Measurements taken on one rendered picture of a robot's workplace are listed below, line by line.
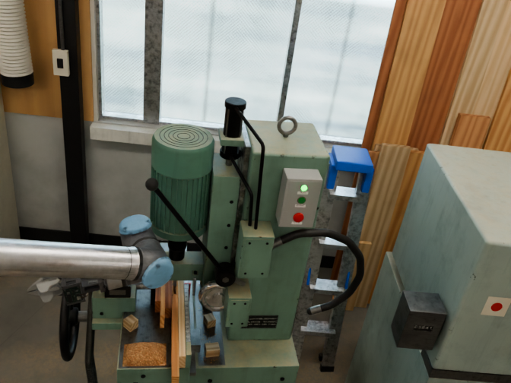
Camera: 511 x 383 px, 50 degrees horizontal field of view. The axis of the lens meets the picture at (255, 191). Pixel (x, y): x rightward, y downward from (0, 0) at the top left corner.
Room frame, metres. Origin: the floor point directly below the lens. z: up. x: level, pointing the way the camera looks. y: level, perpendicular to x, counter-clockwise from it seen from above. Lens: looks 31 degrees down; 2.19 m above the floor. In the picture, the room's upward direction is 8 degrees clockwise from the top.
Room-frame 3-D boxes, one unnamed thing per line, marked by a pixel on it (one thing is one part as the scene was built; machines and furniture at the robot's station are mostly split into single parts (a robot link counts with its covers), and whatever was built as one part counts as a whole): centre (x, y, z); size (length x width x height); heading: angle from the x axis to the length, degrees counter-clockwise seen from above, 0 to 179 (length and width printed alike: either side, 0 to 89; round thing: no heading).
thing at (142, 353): (1.11, 0.26, 0.91); 0.12 x 0.09 x 0.03; 102
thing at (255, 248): (1.26, -0.02, 1.22); 0.09 x 0.08 x 0.15; 102
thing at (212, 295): (1.27, 0.07, 1.02); 0.12 x 0.03 x 0.12; 102
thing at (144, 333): (1.34, 0.33, 0.87); 0.61 x 0.30 x 0.06; 12
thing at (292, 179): (1.30, -0.12, 1.40); 0.10 x 0.06 x 0.16; 102
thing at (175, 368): (1.32, 0.21, 0.92); 0.62 x 0.02 x 0.04; 12
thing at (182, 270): (1.37, 0.20, 1.03); 0.14 x 0.07 x 0.09; 102
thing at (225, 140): (1.40, 0.08, 1.53); 0.08 x 0.08 x 0.17; 12
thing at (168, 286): (1.38, 0.24, 0.92); 0.23 x 0.02 x 0.04; 12
